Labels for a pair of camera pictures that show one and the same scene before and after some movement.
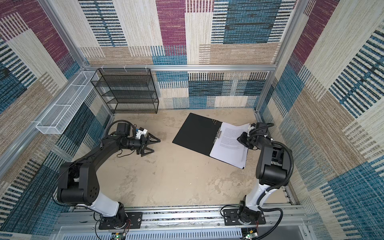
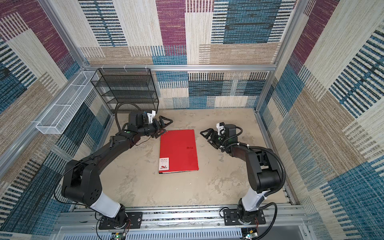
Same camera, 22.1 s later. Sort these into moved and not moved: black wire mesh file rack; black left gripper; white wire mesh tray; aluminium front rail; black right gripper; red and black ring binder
Moved: black right gripper; black left gripper; red and black ring binder
Not moved: black wire mesh file rack; aluminium front rail; white wire mesh tray
